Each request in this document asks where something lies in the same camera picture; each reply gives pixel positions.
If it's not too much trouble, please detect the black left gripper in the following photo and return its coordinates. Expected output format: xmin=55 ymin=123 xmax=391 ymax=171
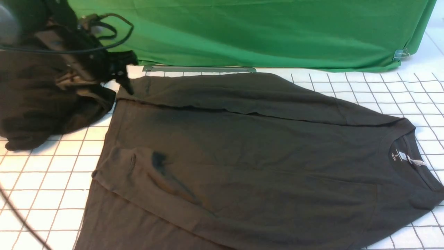
xmin=35 ymin=14 xmax=138 ymax=95

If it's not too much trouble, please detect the gray long-sleeved shirt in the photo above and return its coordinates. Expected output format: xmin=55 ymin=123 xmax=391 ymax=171
xmin=76 ymin=73 xmax=443 ymax=250

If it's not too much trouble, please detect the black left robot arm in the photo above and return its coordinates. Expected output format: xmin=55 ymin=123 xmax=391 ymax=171
xmin=0 ymin=0 xmax=138 ymax=95

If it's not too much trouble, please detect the black garment pile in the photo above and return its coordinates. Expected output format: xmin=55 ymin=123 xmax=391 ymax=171
xmin=0 ymin=51 xmax=116 ymax=151

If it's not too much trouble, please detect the green backdrop cloth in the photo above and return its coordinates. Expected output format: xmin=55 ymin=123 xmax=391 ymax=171
xmin=69 ymin=0 xmax=436 ymax=73

